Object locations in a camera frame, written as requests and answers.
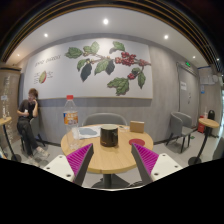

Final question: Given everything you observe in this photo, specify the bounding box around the round table at left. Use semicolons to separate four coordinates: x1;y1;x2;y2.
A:
0;117;21;162

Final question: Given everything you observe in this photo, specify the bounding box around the brown cardboard box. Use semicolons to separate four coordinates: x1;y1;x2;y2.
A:
130;121;144;133

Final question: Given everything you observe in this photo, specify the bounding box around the seated person in black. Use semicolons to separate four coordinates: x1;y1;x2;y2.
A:
17;88;49;167

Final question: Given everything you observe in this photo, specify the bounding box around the grey door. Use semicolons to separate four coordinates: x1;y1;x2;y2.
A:
177;64;199;126

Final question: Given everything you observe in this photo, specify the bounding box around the red fire extinguisher box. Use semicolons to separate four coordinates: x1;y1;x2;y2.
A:
198;115;205;133

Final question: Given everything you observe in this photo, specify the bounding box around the clear plastic water bottle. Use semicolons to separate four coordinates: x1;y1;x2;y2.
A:
63;95;79;150

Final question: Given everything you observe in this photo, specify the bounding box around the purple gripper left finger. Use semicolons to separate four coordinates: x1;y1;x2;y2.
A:
43;143;95;187

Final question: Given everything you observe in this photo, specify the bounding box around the coffee plant wall mural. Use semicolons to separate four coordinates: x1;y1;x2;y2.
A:
65;41;151;96

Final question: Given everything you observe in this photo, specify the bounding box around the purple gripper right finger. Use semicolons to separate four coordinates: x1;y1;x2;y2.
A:
130;142;184;186

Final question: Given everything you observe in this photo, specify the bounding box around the grey chair behind table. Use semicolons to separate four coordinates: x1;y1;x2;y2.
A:
82;113;127;126

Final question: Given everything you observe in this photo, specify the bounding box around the round wooden table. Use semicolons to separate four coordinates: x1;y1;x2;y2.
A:
60;123;154;190

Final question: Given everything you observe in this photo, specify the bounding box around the dark brown mug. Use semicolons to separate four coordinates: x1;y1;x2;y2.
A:
100;124;118;147

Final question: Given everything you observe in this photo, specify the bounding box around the red round coaster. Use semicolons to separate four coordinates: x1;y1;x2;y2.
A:
129;138;145;146

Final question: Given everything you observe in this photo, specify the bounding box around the grey armchair at right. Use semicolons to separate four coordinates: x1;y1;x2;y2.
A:
167;112;193;143

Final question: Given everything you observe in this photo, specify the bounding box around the small round side table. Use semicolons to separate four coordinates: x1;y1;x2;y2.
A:
188;118;219;165

